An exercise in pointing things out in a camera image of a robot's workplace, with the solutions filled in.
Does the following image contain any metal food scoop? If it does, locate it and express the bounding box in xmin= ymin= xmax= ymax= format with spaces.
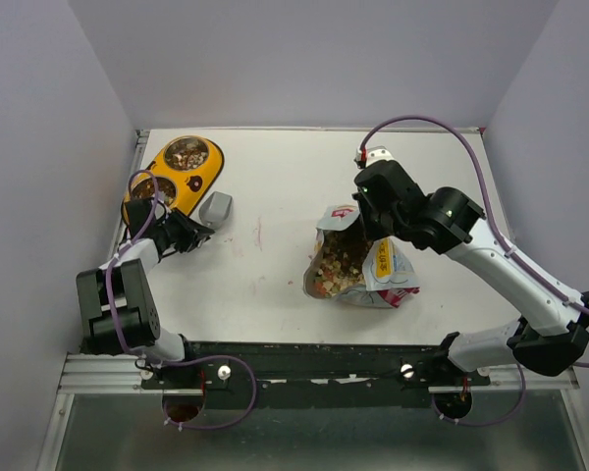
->
xmin=199 ymin=191 xmax=234 ymax=231

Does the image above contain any pet food bag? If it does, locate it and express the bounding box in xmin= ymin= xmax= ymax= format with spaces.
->
xmin=303 ymin=205 xmax=420 ymax=309

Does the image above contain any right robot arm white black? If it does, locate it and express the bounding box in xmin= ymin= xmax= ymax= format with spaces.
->
xmin=353 ymin=160 xmax=589 ymax=385

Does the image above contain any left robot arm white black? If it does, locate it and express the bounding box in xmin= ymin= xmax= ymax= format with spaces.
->
xmin=76 ymin=197 xmax=215 ymax=388

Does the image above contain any yellow double pet bowl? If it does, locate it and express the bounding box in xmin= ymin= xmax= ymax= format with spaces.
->
xmin=121 ymin=135 xmax=225 ymax=237

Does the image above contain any pet food kibble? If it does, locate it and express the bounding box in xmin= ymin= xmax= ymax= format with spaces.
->
xmin=125 ymin=135 xmax=372 ymax=299

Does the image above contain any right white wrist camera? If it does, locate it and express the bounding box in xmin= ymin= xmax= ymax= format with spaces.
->
xmin=354 ymin=146 xmax=394 ymax=170

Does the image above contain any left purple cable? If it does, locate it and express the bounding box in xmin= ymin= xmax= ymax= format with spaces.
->
xmin=105 ymin=169 xmax=258 ymax=434

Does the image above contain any purple cable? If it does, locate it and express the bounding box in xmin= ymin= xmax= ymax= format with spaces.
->
xmin=357 ymin=115 xmax=589 ymax=429
xmin=105 ymin=169 xmax=258 ymax=434

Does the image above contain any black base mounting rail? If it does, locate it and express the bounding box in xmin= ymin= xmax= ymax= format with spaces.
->
xmin=80 ymin=338 xmax=492 ymax=411

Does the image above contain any aluminium frame rail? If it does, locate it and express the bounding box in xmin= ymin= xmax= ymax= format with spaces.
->
xmin=57 ymin=354 xmax=162 ymax=395

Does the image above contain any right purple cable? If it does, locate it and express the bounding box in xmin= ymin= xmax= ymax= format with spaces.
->
xmin=357 ymin=115 xmax=589 ymax=429

